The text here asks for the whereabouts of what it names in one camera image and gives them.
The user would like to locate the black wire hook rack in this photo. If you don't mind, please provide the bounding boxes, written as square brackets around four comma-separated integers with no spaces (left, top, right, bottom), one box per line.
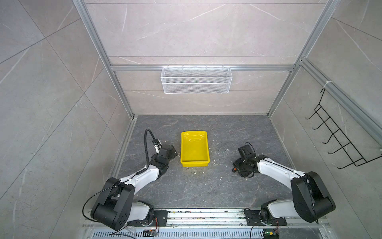
[305,88,382,169]

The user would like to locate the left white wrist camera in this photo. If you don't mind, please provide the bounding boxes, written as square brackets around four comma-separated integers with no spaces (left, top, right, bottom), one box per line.
[152,139,162,151]

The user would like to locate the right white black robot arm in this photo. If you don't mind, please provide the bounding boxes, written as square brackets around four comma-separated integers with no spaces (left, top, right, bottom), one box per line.
[232,142,336,225]

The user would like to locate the yellow plastic bin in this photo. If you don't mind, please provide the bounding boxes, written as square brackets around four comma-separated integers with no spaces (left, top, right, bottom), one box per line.
[181,131,210,167]

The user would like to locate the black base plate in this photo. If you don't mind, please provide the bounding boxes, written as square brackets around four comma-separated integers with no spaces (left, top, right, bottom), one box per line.
[243,208,287,227]
[127,210,169,227]

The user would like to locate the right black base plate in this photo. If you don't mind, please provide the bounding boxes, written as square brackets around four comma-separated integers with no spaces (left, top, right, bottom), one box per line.
[243,208,287,227]

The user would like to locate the white wire mesh basket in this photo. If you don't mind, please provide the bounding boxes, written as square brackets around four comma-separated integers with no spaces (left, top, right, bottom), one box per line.
[161,66,233,94]

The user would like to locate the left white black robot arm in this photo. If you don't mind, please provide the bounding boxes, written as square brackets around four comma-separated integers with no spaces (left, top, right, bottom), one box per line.
[91,145,178,231]

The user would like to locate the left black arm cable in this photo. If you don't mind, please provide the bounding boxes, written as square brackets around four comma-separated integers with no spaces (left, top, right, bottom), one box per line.
[144,128,159,168]

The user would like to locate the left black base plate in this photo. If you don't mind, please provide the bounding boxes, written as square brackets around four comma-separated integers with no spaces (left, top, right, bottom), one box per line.
[127,210,169,227]

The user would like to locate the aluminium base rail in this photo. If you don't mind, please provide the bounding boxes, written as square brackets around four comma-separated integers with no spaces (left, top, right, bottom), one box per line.
[81,208,336,239]

